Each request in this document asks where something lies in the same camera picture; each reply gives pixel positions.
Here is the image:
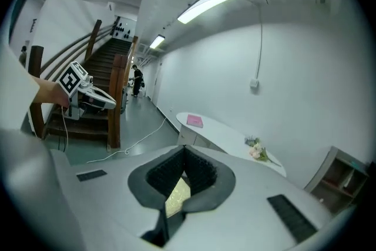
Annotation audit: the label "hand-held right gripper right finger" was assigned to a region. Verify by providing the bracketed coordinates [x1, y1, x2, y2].
[169, 143, 333, 251]

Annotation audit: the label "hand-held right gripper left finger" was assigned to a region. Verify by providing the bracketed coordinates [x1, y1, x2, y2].
[49, 143, 189, 251]

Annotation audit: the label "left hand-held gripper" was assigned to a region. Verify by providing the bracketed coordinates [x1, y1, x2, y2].
[58, 61, 117, 121]

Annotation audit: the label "person's left forearm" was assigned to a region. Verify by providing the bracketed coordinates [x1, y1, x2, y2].
[0, 43, 71, 133]

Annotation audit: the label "wooden staircase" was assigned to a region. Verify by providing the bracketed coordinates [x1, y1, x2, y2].
[28, 18, 139, 149]

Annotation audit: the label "white door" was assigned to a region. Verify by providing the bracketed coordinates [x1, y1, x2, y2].
[152, 63, 163, 107]

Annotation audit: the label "pink flower bouquet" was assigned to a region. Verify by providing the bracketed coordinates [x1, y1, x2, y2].
[244, 135, 282, 168]

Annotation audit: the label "long ceiling light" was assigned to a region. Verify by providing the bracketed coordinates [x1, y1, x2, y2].
[149, 34, 166, 49]
[176, 0, 247, 25]

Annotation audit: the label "white table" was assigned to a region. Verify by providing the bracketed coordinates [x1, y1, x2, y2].
[175, 112, 287, 179]

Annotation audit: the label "pink book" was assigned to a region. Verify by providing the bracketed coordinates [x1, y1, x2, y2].
[186, 114, 204, 128]

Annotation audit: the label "grey open shelf cabinet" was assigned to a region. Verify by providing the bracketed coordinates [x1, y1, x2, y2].
[303, 145, 370, 216]

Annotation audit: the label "thin white gripper cable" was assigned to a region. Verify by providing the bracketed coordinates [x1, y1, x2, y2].
[60, 105, 70, 153]

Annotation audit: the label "white floor cable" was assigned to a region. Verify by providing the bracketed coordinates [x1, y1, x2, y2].
[86, 116, 169, 164]

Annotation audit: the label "black wall decorations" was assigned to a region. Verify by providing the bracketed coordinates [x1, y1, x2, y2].
[112, 15, 132, 39]

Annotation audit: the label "grey wall conduit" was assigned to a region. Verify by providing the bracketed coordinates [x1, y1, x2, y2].
[254, 5, 264, 80]

